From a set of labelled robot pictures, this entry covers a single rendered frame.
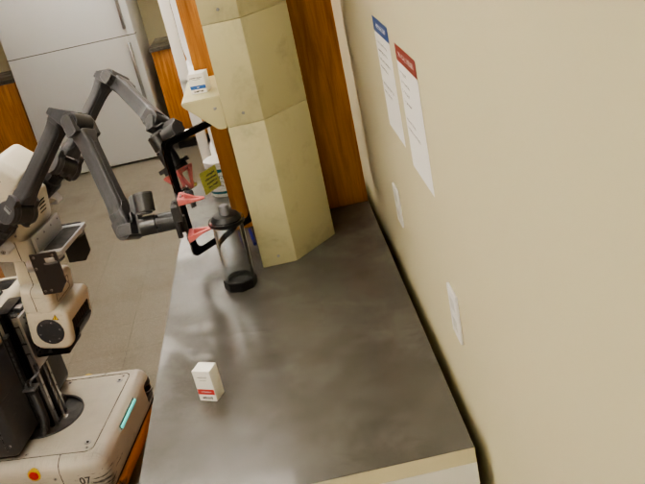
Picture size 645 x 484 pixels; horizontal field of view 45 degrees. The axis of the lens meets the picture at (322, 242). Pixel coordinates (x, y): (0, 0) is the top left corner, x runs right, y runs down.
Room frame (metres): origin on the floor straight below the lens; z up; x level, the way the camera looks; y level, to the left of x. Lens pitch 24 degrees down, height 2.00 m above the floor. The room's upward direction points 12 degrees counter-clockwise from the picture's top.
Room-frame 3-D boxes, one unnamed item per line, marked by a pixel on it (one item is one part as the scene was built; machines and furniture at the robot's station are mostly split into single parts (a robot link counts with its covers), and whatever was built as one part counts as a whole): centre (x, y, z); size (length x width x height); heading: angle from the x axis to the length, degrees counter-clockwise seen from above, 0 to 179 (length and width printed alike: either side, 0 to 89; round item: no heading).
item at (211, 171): (2.47, 0.32, 1.19); 0.30 x 0.01 x 0.40; 138
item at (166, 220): (2.19, 0.43, 1.20); 0.07 x 0.07 x 0.10; 0
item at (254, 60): (2.44, 0.08, 1.33); 0.32 x 0.25 x 0.77; 1
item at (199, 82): (2.39, 0.26, 1.54); 0.05 x 0.05 x 0.06; 79
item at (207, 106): (2.44, 0.26, 1.46); 0.32 x 0.12 x 0.10; 1
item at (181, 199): (2.19, 0.36, 1.23); 0.09 x 0.07 x 0.07; 90
